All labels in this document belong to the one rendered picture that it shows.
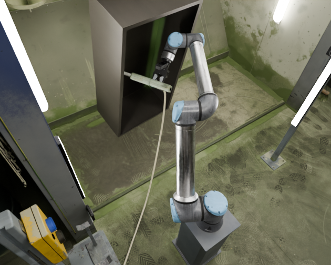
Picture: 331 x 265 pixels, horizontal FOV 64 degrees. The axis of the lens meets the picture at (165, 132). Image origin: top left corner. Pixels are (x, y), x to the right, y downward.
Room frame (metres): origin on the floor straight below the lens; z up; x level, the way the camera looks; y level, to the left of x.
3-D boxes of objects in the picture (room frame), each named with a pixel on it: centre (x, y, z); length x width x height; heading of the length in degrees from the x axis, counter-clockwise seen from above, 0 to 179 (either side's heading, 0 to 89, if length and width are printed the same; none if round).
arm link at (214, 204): (0.70, -0.32, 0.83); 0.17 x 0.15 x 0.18; 99
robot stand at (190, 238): (0.70, -0.33, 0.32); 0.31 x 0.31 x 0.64; 37
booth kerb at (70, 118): (2.61, 0.23, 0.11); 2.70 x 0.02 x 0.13; 127
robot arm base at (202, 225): (0.70, -0.33, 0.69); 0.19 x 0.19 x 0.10
